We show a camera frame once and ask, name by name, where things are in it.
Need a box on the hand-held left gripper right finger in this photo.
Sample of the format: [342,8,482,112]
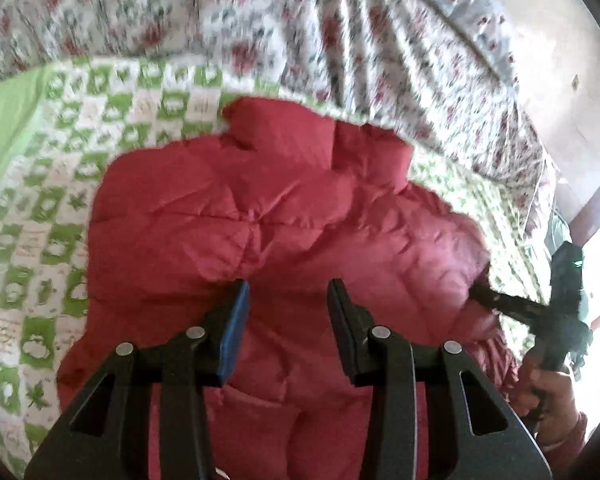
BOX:
[327,278,553,480]

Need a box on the person's right forearm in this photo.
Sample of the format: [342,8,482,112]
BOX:
[537,411,589,467]

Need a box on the person's right hand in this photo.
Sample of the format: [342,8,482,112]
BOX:
[511,345,582,427]

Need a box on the floral rose print quilt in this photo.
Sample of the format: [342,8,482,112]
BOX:
[0,0,556,221]

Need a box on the green checkered printed blanket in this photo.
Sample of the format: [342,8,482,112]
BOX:
[0,55,551,480]

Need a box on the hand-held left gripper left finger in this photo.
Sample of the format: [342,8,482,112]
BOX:
[24,279,251,480]

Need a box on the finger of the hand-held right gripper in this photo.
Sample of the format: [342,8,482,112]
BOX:
[471,283,547,327]

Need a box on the red padded jacket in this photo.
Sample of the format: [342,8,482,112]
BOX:
[57,96,522,480]

